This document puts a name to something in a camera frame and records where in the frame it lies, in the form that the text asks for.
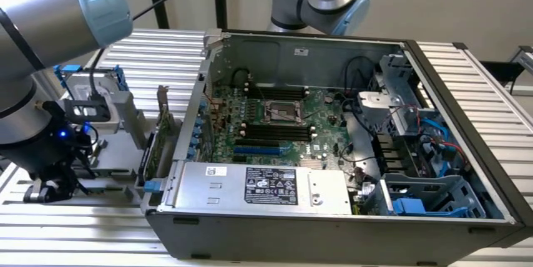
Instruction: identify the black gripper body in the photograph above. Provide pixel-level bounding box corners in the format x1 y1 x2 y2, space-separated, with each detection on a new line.
0 123 85 183

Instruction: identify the black RAM slot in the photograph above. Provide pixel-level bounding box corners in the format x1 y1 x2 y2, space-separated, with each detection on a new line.
245 85 311 90
240 131 316 138
245 88 311 94
240 124 316 130
240 135 316 142
240 127 316 134
245 91 311 97
245 94 311 100

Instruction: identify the grey parts rack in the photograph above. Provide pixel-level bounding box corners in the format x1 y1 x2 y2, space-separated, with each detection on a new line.
54 64 188 207

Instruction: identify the blue case latch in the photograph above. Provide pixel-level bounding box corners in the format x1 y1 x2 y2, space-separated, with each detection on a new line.
144 178 164 193

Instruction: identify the green graphics card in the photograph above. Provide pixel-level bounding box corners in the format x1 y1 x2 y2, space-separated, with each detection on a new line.
141 84 177 188

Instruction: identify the disk with blue rails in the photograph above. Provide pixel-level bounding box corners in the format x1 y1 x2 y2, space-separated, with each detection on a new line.
53 64 129 101

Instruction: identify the silver power supply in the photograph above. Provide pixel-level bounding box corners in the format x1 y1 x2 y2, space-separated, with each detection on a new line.
158 161 356 217

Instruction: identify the blue expansion slot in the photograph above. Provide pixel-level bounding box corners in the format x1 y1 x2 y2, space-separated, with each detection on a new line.
232 145 281 156

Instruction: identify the long black expansion slot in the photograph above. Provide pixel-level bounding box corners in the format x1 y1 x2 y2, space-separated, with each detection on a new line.
234 138 281 148

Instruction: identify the CPU socket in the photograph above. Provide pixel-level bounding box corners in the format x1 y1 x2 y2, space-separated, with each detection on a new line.
260 99 307 124

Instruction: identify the green motherboard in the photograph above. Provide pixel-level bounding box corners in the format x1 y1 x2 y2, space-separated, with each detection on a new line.
198 84 379 173

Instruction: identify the black open PC case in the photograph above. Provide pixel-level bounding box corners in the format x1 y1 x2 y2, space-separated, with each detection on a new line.
141 27 533 261

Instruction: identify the silver fan shroud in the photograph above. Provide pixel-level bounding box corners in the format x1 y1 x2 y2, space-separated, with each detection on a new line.
357 90 393 108

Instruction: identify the tall metal disk bay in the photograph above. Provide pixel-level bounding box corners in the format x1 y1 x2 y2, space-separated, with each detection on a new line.
373 54 453 138

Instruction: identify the disk bay with blue latch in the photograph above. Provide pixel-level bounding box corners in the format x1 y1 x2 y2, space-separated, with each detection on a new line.
380 172 488 219

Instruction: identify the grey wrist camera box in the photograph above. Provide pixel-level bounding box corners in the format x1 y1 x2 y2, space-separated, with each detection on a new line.
62 97 113 124

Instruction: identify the short black looped wire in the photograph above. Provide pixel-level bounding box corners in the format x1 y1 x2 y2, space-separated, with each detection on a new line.
232 68 253 87

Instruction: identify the long black looped wire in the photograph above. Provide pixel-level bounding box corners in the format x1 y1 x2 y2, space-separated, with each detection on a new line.
344 56 379 95

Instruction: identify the blue wire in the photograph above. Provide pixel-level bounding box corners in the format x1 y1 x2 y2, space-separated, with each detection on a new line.
419 116 461 158

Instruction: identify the red wire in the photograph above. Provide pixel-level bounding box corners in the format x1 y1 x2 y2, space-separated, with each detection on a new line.
440 141 472 170

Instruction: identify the aluminium frame with black plate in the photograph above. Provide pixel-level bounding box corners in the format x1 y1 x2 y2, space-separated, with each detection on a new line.
478 45 533 95

